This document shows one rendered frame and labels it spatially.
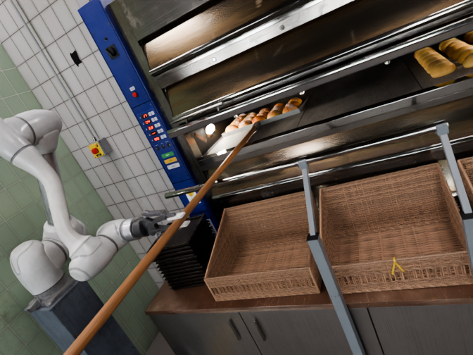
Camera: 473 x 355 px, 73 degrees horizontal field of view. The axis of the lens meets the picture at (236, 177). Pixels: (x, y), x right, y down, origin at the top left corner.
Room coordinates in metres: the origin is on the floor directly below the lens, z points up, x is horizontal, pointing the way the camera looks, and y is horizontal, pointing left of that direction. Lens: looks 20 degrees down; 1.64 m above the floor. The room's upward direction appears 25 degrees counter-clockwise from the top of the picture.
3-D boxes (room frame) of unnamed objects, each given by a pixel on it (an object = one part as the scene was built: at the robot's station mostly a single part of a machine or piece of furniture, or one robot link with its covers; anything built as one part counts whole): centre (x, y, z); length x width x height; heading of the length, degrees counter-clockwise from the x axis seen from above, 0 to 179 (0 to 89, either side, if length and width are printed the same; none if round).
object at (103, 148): (2.10, 0.71, 1.46); 0.10 x 0.07 x 0.10; 61
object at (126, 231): (1.20, 0.46, 1.20); 0.09 x 0.06 x 0.09; 150
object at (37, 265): (1.41, 1.02, 1.17); 0.18 x 0.16 x 0.22; 158
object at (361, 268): (1.18, -0.51, 0.72); 0.56 x 0.49 x 0.28; 63
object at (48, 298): (1.39, 1.03, 1.03); 0.22 x 0.18 x 0.06; 149
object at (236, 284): (1.46, 0.01, 0.72); 0.56 x 0.49 x 0.28; 62
